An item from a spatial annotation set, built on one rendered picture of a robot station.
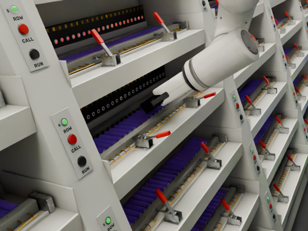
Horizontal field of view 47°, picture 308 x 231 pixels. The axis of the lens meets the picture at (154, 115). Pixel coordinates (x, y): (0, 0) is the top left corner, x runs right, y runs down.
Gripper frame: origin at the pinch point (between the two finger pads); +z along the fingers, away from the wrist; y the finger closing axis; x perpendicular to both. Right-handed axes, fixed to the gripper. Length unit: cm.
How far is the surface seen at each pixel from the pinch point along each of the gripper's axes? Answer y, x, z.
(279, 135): -77, 45, 8
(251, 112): -54, 25, 2
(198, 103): -12.0, 7.4, -4.8
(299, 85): -145, 42, 10
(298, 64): -131, 28, 0
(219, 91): -25.5, 8.7, -5.7
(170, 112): -2.8, 4.7, -1.5
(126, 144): 18.3, 4.4, -1.7
